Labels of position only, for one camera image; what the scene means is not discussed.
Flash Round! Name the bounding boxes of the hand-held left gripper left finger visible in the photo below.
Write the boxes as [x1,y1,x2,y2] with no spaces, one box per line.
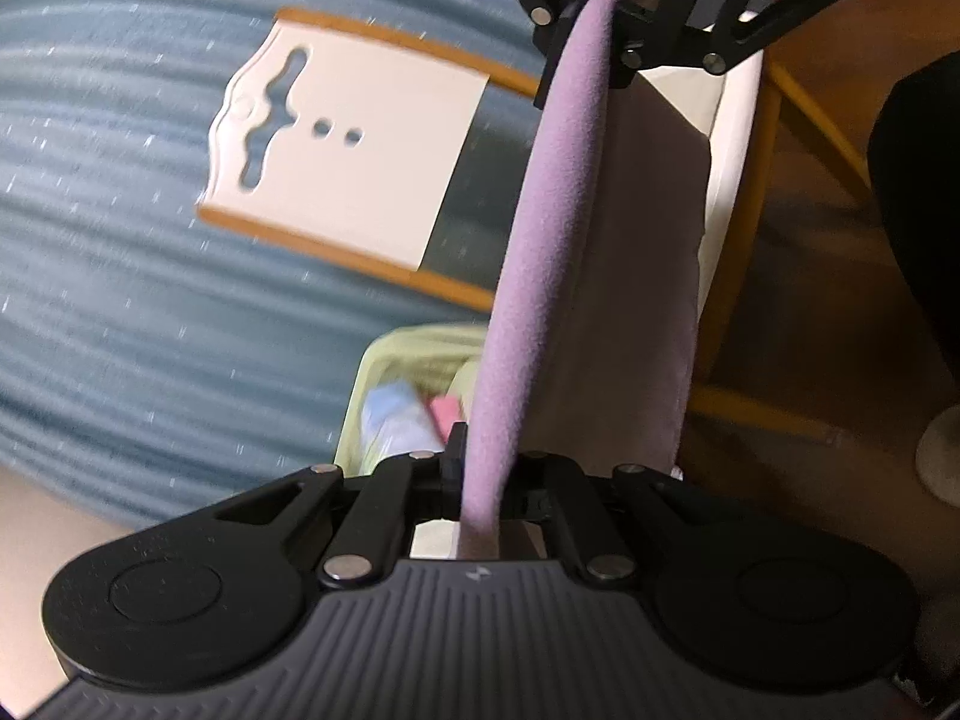
[214,424,470,590]

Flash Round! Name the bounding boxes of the person's black clothing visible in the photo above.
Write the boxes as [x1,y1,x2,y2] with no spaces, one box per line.
[866,49,960,398]

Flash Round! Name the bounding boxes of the light green table cover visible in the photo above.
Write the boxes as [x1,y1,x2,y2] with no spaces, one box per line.
[334,319,492,481]

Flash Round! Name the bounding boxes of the white chair with wooden frame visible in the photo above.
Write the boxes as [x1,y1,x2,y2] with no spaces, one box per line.
[195,6,545,312]

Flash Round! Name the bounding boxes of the blue ribbed rug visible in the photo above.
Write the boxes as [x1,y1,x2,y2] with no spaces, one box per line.
[0,0,556,533]

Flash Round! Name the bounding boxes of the white round base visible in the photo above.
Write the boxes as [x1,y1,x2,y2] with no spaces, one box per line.
[915,405,960,503]

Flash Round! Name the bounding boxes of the purple garment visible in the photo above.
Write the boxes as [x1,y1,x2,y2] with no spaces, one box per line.
[454,0,713,560]

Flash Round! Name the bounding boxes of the light blue cloth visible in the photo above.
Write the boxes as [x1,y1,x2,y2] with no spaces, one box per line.
[360,382,443,466]

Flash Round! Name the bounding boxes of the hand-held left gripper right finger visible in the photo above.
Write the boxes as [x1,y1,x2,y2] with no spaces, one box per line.
[499,450,743,586]

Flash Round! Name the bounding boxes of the pink knitted cloth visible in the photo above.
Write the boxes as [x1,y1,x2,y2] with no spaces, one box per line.
[429,394,462,436]

